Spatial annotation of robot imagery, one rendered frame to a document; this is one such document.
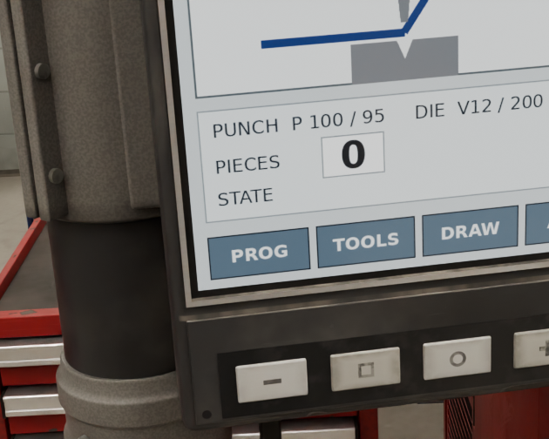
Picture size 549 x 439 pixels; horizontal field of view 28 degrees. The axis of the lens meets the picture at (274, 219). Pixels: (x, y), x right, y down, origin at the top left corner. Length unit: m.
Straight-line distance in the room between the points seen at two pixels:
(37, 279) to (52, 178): 0.90
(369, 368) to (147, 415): 0.18
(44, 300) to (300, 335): 0.93
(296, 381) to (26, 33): 0.24
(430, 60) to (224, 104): 0.10
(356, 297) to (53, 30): 0.23
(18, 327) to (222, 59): 0.91
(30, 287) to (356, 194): 1.01
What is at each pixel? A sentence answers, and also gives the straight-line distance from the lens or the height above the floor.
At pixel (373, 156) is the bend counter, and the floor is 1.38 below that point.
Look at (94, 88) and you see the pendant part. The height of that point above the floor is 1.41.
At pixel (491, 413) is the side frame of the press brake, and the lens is 1.49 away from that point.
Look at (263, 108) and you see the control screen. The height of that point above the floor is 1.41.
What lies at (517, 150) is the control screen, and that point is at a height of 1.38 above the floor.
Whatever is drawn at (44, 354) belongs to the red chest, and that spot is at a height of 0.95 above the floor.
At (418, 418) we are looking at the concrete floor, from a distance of 3.10.
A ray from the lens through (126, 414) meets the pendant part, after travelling 0.71.
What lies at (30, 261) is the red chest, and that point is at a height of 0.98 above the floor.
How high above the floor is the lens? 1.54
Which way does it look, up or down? 19 degrees down
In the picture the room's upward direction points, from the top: 4 degrees counter-clockwise
